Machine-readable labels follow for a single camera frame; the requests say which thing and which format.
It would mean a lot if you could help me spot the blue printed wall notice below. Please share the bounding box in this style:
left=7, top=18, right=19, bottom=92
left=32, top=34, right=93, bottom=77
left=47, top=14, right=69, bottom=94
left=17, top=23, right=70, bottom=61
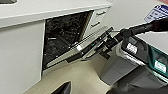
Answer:
left=144, top=3, right=168, bottom=23

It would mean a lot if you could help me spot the dark wire dishwasher rack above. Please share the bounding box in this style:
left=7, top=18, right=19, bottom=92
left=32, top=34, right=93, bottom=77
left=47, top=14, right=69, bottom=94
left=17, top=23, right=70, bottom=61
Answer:
left=44, top=14, right=90, bottom=63

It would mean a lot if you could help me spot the white narrow drawer cabinet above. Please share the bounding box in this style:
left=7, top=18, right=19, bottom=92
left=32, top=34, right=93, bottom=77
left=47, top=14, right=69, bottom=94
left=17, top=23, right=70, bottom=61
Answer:
left=87, top=6, right=112, bottom=38

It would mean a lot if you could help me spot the white two-door base cabinet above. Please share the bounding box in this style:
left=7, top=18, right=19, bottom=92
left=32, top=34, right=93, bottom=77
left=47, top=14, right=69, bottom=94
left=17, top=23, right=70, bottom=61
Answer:
left=0, top=18, right=46, bottom=94

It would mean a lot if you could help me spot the stainless steel dishwasher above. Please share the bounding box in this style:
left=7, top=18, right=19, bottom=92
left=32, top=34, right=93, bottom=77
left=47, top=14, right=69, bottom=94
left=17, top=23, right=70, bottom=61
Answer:
left=41, top=9, right=116, bottom=73

